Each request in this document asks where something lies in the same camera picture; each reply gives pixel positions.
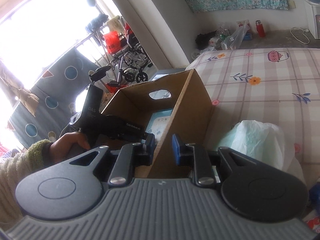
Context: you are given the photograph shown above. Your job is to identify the brown cardboard box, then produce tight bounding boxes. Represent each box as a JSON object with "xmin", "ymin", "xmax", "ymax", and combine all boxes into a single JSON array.
[{"xmin": 102, "ymin": 69, "xmax": 213, "ymax": 179}]

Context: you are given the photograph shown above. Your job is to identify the light blue bandage packet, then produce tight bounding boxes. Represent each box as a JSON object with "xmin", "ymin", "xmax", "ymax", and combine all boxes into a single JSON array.
[{"xmin": 145, "ymin": 109, "xmax": 172, "ymax": 145}]

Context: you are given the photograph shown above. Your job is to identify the red thermos bottle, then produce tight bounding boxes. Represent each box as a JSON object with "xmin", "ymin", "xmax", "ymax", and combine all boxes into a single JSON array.
[{"xmin": 255, "ymin": 20, "xmax": 266, "ymax": 38}]

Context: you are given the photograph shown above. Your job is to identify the white plastic bag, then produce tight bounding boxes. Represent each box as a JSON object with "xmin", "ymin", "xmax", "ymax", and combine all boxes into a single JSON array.
[{"xmin": 214, "ymin": 120, "xmax": 305, "ymax": 182}]

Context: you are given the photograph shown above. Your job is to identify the black cloth pile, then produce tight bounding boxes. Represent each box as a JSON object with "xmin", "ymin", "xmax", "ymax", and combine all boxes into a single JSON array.
[{"xmin": 195, "ymin": 31, "xmax": 216, "ymax": 50}]

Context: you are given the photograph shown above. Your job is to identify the blue patterned curtain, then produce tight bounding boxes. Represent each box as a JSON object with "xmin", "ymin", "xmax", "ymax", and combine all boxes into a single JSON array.
[{"xmin": 9, "ymin": 48, "xmax": 97, "ymax": 148}]

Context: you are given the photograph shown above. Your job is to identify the red plastic bag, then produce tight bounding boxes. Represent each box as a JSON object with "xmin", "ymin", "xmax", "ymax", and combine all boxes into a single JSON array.
[{"xmin": 103, "ymin": 31, "xmax": 121, "ymax": 54}]

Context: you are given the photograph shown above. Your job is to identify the white power cable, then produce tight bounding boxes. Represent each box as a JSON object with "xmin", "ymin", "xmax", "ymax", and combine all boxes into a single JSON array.
[{"xmin": 290, "ymin": 26, "xmax": 312, "ymax": 46}]

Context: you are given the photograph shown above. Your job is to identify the folded wheelchair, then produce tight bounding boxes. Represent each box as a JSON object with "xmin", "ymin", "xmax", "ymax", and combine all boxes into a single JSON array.
[{"xmin": 88, "ymin": 22, "xmax": 151, "ymax": 84}]

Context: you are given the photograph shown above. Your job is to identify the water dispenser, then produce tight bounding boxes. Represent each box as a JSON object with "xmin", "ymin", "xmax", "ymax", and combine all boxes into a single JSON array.
[{"xmin": 305, "ymin": 0, "xmax": 319, "ymax": 40}]

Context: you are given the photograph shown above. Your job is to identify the person's left hand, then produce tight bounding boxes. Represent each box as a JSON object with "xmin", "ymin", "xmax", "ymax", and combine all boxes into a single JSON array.
[{"xmin": 49, "ymin": 132, "xmax": 90, "ymax": 164}]

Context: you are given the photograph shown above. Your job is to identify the plaid floral bed sheet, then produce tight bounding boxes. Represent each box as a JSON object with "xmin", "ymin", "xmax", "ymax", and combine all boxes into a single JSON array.
[{"xmin": 190, "ymin": 48, "xmax": 319, "ymax": 186}]

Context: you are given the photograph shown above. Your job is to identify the clear plastic bag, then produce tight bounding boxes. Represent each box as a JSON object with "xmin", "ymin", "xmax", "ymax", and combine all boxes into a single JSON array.
[{"xmin": 221, "ymin": 24, "xmax": 250, "ymax": 50}]

